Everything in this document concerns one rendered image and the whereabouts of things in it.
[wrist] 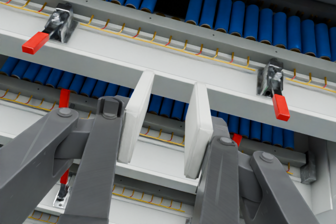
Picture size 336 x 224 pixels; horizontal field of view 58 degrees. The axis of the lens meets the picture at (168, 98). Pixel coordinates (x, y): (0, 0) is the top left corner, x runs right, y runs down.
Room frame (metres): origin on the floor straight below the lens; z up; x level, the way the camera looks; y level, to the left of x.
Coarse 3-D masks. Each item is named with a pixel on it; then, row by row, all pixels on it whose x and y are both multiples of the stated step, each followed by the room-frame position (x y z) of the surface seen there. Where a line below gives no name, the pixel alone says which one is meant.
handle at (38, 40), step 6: (54, 18) 0.31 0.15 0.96; (60, 18) 0.31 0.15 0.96; (54, 24) 0.30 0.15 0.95; (60, 24) 0.31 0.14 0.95; (42, 30) 0.28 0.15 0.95; (48, 30) 0.29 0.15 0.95; (54, 30) 0.29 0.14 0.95; (36, 36) 0.27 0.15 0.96; (42, 36) 0.27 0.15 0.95; (48, 36) 0.28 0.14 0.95; (30, 42) 0.25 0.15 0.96; (36, 42) 0.26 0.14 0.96; (42, 42) 0.26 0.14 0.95; (24, 48) 0.24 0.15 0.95; (30, 48) 0.24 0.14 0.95; (36, 48) 0.25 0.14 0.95
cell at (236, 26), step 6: (234, 6) 0.43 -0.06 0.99; (240, 6) 0.43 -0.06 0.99; (234, 12) 0.41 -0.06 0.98; (240, 12) 0.41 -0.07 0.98; (234, 18) 0.40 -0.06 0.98; (240, 18) 0.40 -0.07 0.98; (234, 24) 0.39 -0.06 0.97; (240, 24) 0.39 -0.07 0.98; (234, 30) 0.38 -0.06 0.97; (240, 30) 0.38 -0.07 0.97
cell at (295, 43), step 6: (288, 18) 0.44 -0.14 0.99; (294, 18) 0.43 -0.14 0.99; (288, 24) 0.43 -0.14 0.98; (294, 24) 0.42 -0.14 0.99; (288, 30) 0.41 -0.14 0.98; (294, 30) 0.41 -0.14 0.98; (288, 36) 0.40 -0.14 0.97; (294, 36) 0.40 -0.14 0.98; (300, 36) 0.40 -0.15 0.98; (288, 42) 0.39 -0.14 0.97; (294, 42) 0.39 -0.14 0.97; (300, 42) 0.39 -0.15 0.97; (288, 48) 0.38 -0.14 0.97; (294, 48) 0.38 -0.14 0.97; (300, 48) 0.38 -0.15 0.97
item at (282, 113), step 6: (270, 78) 0.32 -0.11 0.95; (276, 78) 0.32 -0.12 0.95; (270, 84) 0.31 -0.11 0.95; (276, 84) 0.31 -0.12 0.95; (276, 90) 0.29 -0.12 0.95; (276, 96) 0.28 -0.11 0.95; (282, 96) 0.28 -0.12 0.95; (276, 102) 0.27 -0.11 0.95; (282, 102) 0.27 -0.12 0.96; (276, 108) 0.26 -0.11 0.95; (282, 108) 0.26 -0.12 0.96; (276, 114) 0.25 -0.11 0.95; (282, 114) 0.25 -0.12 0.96; (288, 114) 0.25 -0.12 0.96
